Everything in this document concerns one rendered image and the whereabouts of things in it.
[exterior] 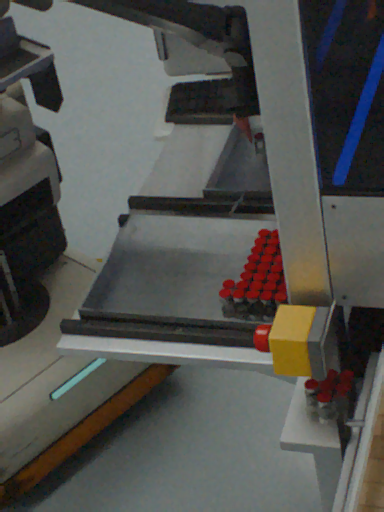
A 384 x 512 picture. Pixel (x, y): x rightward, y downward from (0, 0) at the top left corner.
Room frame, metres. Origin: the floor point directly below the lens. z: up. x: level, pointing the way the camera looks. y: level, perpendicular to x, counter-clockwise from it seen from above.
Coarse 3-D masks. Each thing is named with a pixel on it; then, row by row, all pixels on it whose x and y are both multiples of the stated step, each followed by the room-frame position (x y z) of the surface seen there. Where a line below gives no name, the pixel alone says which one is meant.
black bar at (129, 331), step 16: (64, 320) 1.53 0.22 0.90; (80, 320) 1.52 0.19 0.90; (96, 320) 1.51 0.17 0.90; (112, 336) 1.49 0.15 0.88; (128, 336) 1.48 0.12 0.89; (144, 336) 1.46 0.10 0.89; (160, 336) 1.45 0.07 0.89; (176, 336) 1.44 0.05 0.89; (192, 336) 1.43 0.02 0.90; (208, 336) 1.42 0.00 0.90; (224, 336) 1.41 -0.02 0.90; (240, 336) 1.40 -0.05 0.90
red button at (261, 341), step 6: (264, 324) 1.29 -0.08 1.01; (270, 324) 1.29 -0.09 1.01; (258, 330) 1.28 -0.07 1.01; (264, 330) 1.28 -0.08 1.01; (270, 330) 1.28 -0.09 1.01; (258, 336) 1.27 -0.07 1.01; (264, 336) 1.27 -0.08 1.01; (258, 342) 1.27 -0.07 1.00; (264, 342) 1.26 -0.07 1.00; (258, 348) 1.26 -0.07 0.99; (264, 348) 1.26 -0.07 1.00
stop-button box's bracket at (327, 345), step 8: (336, 312) 1.29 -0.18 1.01; (328, 320) 1.26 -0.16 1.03; (336, 320) 1.29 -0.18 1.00; (328, 328) 1.25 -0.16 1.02; (336, 328) 1.28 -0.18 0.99; (328, 336) 1.24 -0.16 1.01; (336, 336) 1.28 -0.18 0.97; (320, 344) 1.21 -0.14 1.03; (328, 344) 1.24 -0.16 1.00; (328, 352) 1.23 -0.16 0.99; (328, 360) 1.23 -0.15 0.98; (328, 368) 1.22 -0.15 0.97
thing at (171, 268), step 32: (128, 224) 1.74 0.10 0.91; (160, 224) 1.74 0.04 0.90; (192, 224) 1.72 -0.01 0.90; (224, 224) 1.69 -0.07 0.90; (256, 224) 1.67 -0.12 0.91; (128, 256) 1.69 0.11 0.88; (160, 256) 1.67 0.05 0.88; (192, 256) 1.65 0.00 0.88; (224, 256) 1.63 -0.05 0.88; (96, 288) 1.59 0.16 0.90; (128, 288) 1.60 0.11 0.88; (160, 288) 1.58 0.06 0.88; (192, 288) 1.57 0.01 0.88; (128, 320) 1.50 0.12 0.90; (160, 320) 1.47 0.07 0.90; (192, 320) 1.45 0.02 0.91; (224, 320) 1.43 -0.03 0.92; (256, 320) 1.45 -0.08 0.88
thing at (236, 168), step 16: (240, 128) 2.02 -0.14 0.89; (256, 128) 2.01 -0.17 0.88; (224, 144) 1.93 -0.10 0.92; (240, 144) 1.97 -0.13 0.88; (224, 160) 1.91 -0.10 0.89; (240, 160) 1.91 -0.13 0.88; (256, 160) 1.90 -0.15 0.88; (208, 176) 1.83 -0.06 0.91; (224, 176) 1.87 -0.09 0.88; (240, 176) 1.86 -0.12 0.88; (256, 176) 1.85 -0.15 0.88; (208, 192) 1.79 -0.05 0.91; (224, 192) 1.78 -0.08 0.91; (240, 192) 1.77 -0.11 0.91; (256, 192) 1.76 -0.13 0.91; (272, 192) 1.75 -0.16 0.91
